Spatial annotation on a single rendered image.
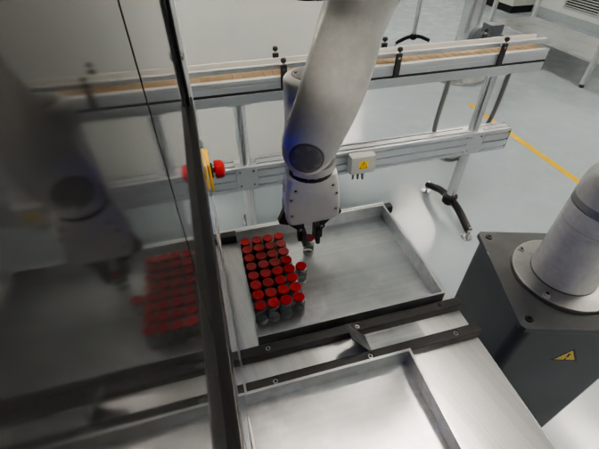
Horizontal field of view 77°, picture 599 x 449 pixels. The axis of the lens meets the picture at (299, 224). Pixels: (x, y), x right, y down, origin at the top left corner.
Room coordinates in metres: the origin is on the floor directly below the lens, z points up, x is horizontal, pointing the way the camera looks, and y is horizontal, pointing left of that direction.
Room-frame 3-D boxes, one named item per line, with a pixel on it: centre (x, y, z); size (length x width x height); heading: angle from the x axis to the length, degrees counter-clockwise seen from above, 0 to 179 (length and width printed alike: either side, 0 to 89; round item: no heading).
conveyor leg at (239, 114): (1.40, 0.24, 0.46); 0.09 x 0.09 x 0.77; 15
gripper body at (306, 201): (0.54, -0.02, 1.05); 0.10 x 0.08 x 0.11; 105
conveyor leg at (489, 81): (1.70, -0.87, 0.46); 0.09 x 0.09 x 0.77; 15
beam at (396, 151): (1.54, -0.29, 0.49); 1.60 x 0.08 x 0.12; 105
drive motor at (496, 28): (1.93, -0.94, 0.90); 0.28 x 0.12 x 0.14; 15
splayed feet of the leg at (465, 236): (1.70, -0.87, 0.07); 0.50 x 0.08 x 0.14; 15
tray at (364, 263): (0.49, -0.06, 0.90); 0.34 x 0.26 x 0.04; 105
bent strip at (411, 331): (0.34, -0.14, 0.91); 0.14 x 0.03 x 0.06; 106
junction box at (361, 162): (1.48, -0.29, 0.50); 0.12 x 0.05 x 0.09; 105
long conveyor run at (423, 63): (1.51, -0.15, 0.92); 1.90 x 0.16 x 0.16; 105
